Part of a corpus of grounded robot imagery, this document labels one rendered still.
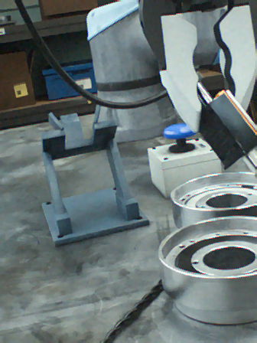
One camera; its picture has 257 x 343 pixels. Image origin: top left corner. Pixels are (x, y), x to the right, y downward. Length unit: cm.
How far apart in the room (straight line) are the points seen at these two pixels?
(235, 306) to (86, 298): 13
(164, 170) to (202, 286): 27
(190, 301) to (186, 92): 15
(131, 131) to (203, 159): 30
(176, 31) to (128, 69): 51
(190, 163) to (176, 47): 24
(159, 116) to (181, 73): 52
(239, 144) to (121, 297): 15
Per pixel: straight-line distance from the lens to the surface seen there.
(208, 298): 39
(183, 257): 44
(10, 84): 392
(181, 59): 43
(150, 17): 42
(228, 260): 45
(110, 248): 54
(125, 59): 93
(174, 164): 64
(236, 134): 42
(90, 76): 397
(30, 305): 47
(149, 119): 94
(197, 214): 50
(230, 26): 44
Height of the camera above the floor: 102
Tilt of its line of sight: 16 degrees down
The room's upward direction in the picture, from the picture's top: 8 degrees counter-clockwise
